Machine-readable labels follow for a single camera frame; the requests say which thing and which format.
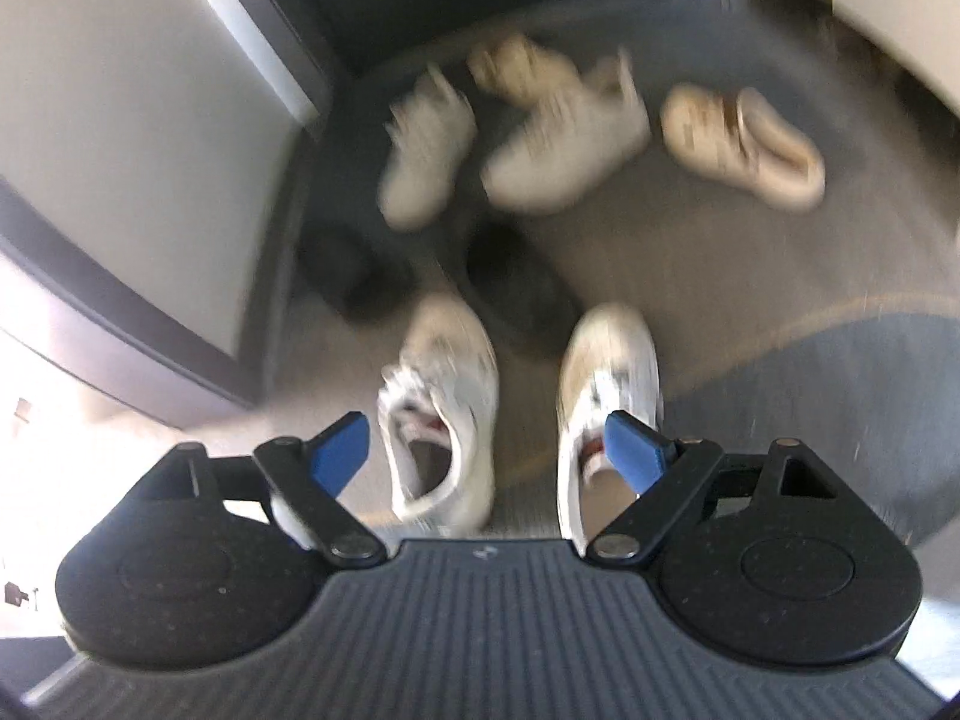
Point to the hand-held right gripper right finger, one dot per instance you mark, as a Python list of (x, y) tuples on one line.
[(634, 454)]

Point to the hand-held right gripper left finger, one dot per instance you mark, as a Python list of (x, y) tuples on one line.
[(341, 457)]

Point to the white low sneaker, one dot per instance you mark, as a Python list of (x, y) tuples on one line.
[(607, 345), (457, 360)]

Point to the black slide sandal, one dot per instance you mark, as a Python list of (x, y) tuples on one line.
[(349, 266), (517, 285)]

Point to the white chunky sneaker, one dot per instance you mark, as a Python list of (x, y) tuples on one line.
[(424, 157), (562, 150)]

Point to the white shoe cabinet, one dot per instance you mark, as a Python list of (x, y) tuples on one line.
[(900, 15)]

